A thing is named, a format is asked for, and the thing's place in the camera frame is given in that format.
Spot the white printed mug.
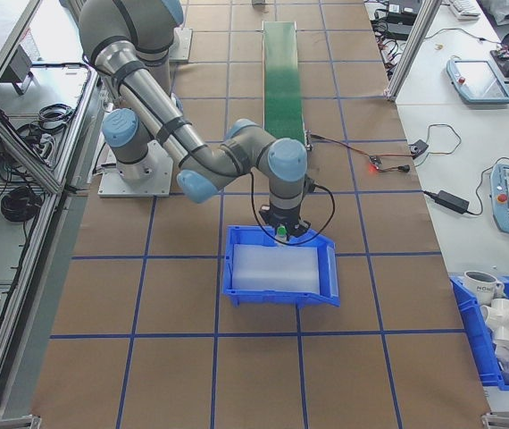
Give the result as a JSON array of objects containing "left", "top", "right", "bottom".
[{"left": 463, "top": 270, "right": 505, "bottom": 301}]

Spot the blue bin with fittings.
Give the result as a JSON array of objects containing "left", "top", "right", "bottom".
[{"left": 449, "top": 273, "right": 509, "bottom": 392}]

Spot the V-shaped metal bar frame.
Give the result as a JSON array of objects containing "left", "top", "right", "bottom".
[{"left": 0, "top": 0, "right": 106, "bottom": 424}]

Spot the black labelled power supply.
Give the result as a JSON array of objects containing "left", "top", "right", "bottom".
[{"left": 386, "top": 0, "right": 421, "bottom": 15}]

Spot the white keyboard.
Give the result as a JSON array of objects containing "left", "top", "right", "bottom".
[{"left": 450, "top": 0, "right": 482, "bottom": 21}]

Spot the grey box on stand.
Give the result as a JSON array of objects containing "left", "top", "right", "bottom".
[{"left": 0, "top": 44, "right": 38, "bottom": 96}]

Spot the black laptop style adapter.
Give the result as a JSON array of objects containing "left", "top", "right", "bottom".
[{"left": 435, "top": 189, "right": 471, "bottom": 215}]

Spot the blue plastic bin with foam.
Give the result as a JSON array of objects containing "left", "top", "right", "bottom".
[{"left": 221, "top": 224, "right": 342, "bottom": 309}]

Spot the translucent white foam block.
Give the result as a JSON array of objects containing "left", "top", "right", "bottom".
[{"left": 231, "top": 243, "right": 319, "bottom": 292}]

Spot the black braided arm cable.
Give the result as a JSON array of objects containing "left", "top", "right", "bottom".
[{"left": 249, "top": 169, "right": 337, "bottom": 247}]

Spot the white PVC cross fitting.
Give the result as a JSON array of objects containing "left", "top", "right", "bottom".
[{"left": 480, "top": 298, "right": 509, "bottom": 345}]

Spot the black power adapter brick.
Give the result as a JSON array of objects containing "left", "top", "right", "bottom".
[{"left": 381, "top": 21, "right": 411, "bottom": 40}]

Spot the red black conveyor wire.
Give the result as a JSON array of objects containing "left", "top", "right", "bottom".
[{"left": 308, "top": 132, "right": 371, "bottom": 161}]

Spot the aluminium profile post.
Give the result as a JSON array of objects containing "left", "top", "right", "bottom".
[{"left": 386, "top": 0, "right": 434, "bottom": 102}]

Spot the black coiled cable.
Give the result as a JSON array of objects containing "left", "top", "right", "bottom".
[
  {"left": 0, "top": 185, "right": 45, "bottom": 223},
  {"left": 35, "top": 103, "right": 79, "bottom": 133}
]

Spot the green belt conveyor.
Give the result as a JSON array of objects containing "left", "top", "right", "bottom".
[{"left": 262, "top": 20, "right": 313, "bottom": 153}]

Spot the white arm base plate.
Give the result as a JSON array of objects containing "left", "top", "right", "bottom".
[
  {"left": 172, "top": 27, "right": 194, "bottom": 63},
  {"left": 97, "top": 154, "right": 173, "bottom": 198}
]

